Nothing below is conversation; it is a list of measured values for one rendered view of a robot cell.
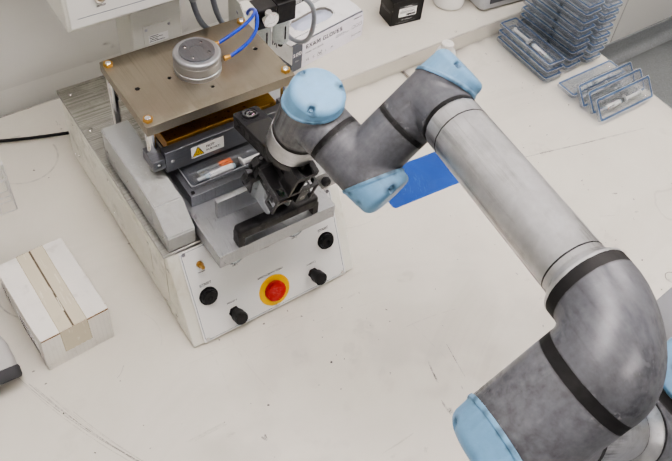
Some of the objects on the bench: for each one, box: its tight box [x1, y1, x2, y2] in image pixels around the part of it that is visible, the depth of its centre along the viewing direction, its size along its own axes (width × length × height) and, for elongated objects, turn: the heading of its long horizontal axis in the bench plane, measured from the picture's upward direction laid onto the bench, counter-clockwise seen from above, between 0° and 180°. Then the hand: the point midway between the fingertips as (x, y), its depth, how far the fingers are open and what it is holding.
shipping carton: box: [0, 238, 114, 370], centre depth 138 cm, size 19×13×9 cm
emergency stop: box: [265, 280, 286, 302], centre depth 144 cm, size 2×4×4 cm, turn 120°
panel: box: [178, 187, 346, 343], centre depth 141 cm, size 2×30×19 cm, turn 120°
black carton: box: [379, 0, 425, 27], centre depth 197 cm, size 6×9×7 cm
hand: (259, 189), depth 131 cm, fingers closed, pressing on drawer
